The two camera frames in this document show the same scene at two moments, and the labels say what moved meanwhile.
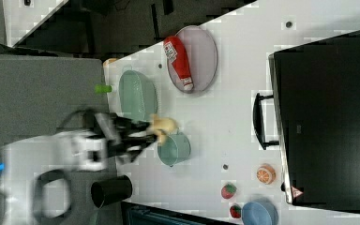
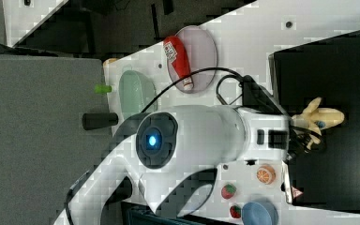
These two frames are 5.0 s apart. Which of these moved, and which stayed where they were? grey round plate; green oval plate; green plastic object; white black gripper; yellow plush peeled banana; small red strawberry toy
Moved: white black gripper; yellow plush peeled banana
Stayed: grey round plate; small red strawberry toy; green plastic object; green oval plate
